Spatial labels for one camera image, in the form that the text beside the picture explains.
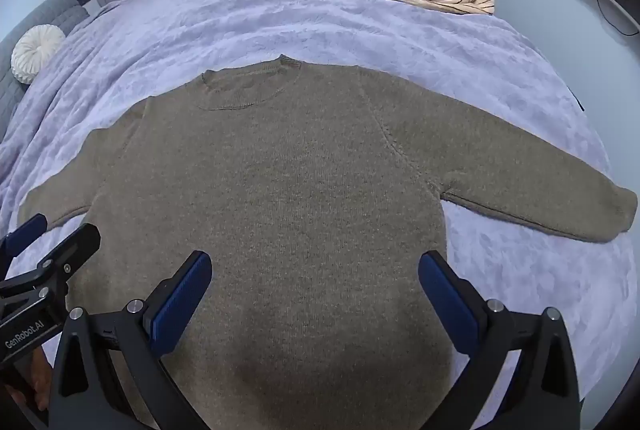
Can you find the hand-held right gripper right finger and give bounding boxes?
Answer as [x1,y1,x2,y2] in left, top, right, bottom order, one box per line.
[418,251,583,430]

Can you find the round white pleated pillow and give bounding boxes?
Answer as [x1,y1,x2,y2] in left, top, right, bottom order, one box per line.
[11,26,67,85]

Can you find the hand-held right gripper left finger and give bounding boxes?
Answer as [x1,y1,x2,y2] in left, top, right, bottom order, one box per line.
[48,250,213,430]

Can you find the lavender fleece blanket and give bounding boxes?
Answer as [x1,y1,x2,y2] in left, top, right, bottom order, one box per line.
[0,0,640,430]

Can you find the person's left hand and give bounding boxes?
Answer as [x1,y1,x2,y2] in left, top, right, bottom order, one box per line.
[10,350,54,412]

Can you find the brown knit sweater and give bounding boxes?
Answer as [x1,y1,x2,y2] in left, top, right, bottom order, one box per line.
[19,54,638,430]

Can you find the black monitor cable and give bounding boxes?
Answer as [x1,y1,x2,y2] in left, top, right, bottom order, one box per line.
[592,0,640,36]

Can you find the grey quilted headboard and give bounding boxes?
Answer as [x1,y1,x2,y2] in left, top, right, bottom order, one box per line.
[0,0,91,131]

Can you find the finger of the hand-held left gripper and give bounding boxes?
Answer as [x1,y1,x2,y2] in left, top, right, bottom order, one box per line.
[0,212,49,262]
[0,222,102,306]

